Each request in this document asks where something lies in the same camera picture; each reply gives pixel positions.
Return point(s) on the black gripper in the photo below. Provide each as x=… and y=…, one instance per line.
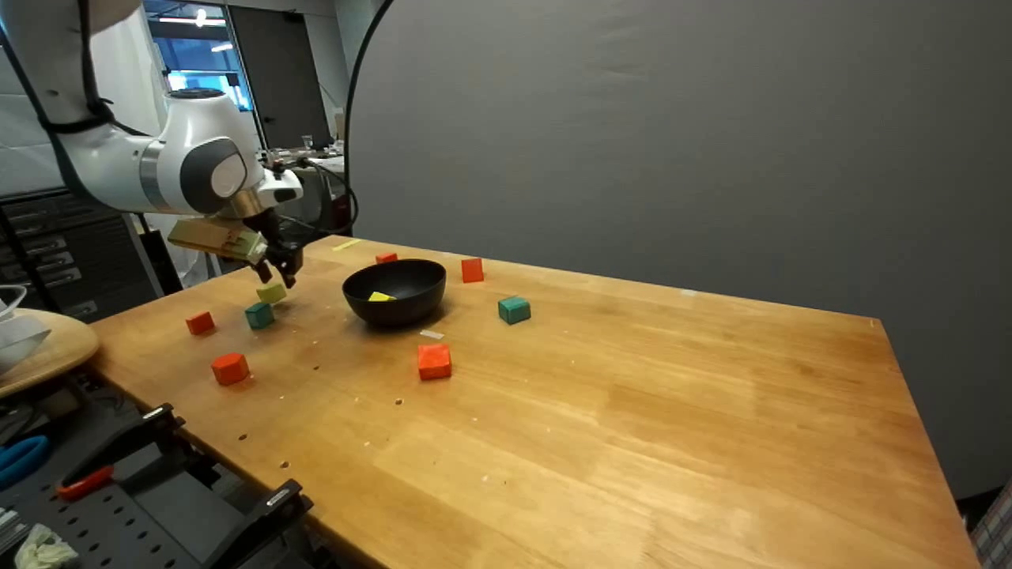
x=283, y=250

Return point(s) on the lime green block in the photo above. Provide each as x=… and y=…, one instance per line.
x=273, y=293

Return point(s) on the small teal block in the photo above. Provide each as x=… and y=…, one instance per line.
x=262, y=318

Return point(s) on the small orange block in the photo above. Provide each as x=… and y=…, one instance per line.
x=201, y=323

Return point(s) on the small red wedge block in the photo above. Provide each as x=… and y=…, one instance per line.
x=387, y=257

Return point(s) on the dark red block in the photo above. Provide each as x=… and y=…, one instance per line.
x=228, y=368

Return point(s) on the red hexagonal block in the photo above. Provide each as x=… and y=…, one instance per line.
x=472, y=270

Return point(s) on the teal green block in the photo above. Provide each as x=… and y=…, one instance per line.
x=513, y=310

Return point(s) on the yellow cube block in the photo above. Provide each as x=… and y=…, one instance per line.
x=380, y=299

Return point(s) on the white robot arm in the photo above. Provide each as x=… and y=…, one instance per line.
x=198, y=161

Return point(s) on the black bowl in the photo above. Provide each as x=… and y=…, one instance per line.
x=412, y=284

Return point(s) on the black equipment rack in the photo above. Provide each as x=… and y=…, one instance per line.
x=74, y=257

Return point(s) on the black pegboard tool tray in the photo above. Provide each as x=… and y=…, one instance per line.
x=172, y=505

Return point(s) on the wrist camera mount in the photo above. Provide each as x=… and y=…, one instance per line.
x=224, y=238

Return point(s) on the blue handled tool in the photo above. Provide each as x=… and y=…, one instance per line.
x=20, y=461

